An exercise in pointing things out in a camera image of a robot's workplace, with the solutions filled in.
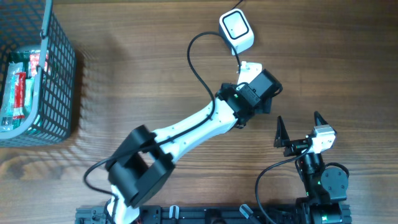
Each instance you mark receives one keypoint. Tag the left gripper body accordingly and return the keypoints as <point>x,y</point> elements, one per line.
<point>265,109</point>

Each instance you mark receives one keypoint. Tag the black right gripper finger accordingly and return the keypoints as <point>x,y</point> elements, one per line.
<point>281,136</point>
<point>319,120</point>

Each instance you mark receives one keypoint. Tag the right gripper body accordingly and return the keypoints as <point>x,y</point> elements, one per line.
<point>295,147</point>

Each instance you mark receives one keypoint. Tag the red patterned small carton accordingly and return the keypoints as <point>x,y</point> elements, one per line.
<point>34,59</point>

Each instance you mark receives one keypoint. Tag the green sponge package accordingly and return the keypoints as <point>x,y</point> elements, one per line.
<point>17,62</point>

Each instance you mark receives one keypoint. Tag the red stick packet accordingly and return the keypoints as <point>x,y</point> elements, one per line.
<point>19,95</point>

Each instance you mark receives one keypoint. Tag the teal wipes packet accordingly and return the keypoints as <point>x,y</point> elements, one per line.
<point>8,100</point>

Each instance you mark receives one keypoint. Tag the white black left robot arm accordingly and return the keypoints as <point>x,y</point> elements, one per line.
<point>145,160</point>

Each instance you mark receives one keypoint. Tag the white barcode scanner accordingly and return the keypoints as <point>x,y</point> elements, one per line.
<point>235,27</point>

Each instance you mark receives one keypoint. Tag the dark grey mesh basket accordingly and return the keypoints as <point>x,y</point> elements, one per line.
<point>33,25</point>

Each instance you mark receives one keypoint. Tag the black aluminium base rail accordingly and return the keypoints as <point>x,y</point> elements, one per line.
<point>288,213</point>

